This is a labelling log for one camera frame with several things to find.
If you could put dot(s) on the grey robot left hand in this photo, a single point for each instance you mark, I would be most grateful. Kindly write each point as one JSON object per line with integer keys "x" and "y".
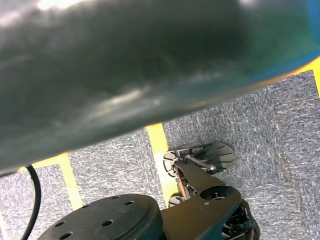
{"x": 124, "y": 66}

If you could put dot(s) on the black robot wheel leg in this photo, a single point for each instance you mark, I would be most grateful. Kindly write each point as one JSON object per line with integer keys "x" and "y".
{"x": 200, "y": 205}

